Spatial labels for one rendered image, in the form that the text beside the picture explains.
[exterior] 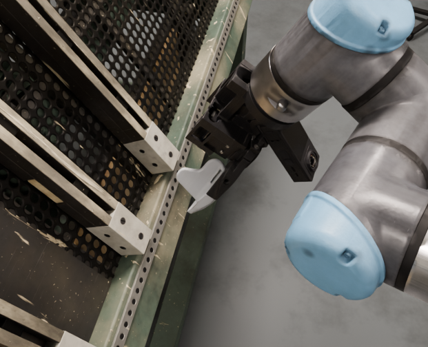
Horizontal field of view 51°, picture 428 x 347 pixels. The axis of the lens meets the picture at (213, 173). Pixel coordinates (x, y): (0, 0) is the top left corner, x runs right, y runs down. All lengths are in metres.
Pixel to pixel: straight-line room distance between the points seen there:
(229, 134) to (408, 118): 0.21
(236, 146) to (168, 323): 1.28
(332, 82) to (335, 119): 2.16
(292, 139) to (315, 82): 0.13
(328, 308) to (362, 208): 1.68
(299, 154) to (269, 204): 1.63
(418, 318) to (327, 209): 1.80
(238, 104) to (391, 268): 0.25
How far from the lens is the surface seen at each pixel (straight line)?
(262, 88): 0.45
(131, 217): 1.00
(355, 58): 0.39
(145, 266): 1.06
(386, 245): 0.33
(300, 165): 0.55
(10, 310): 0.82
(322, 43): 0.39
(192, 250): 1.84
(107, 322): 1.02
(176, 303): 1.77
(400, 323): 2.07
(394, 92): 0.40
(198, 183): 0.57
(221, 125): 0.51
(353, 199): 0.33
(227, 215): 2.13
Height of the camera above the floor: 1.85
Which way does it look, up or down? 55 degrees down
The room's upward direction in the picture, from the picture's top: straight up
